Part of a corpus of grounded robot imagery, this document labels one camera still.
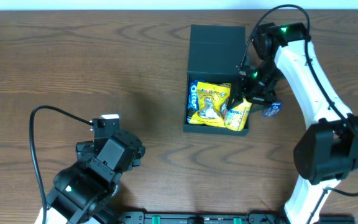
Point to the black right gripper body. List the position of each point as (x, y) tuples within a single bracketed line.
[(250, 95)]

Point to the blue Eclipse mint box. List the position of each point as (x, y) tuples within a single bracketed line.
[(272, 110)]

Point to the blue Oreo cookie pack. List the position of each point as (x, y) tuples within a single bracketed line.
[(192, 105)]

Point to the yellow snack nut bag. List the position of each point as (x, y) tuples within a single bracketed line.
[(211, 100)]

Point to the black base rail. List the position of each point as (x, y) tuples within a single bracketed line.
[(170, 218)]

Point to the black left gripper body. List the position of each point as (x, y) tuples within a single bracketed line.
[(84, 149)]

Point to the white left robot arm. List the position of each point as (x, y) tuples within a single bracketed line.
[(81, 193)]

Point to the black gift box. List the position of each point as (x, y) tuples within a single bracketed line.
[(214, 53)]

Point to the yellow candy bottle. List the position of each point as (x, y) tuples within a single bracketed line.
[(235, 118)]

